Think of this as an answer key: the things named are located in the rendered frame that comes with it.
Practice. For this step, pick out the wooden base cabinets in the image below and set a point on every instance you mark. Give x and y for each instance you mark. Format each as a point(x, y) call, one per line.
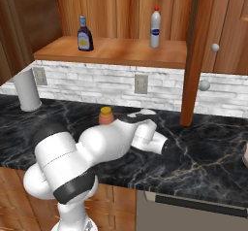
point(113, 209)

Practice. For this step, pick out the grey dishwasher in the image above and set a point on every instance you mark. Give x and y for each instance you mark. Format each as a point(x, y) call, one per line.
point(180, 218)

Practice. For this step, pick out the grey wall outlet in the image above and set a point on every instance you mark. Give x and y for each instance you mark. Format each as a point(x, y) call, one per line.
point(40, 76)
point(141, 84)

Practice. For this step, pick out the white bottle red cap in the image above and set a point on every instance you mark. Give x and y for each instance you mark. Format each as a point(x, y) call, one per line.
point(155, 27)

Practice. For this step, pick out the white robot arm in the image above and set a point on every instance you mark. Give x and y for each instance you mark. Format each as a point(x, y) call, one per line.
point(97, 144)

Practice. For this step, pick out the red ketchup bottle yellow cap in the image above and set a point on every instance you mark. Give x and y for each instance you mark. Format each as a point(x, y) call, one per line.
point(105, 117)

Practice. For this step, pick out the closed wooden cabinet door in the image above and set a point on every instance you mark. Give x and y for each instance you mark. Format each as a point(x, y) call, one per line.
point(231, 24)

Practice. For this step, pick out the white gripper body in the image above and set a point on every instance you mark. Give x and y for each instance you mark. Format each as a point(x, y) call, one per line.
point(142, 113)

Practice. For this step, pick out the open wooden cabinet door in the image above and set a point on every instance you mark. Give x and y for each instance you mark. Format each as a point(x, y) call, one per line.
point(191, 63)

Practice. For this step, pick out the open wooden wall cabinet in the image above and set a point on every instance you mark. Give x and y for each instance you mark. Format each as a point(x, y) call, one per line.
point(116, 52)

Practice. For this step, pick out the dark sauce bottle yellow label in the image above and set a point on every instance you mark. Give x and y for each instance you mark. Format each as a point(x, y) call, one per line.
point(85, 37)

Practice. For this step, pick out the round grey door knob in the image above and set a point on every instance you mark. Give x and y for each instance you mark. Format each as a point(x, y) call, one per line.
point(215, 47)
point(204, 85)

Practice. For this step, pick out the dark open cabinet door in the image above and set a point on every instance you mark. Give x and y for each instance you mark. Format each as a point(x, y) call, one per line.
point(13, 31)

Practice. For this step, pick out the grey paper towel roll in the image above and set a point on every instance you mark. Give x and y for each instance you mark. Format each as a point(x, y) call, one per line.
point(27, 91)

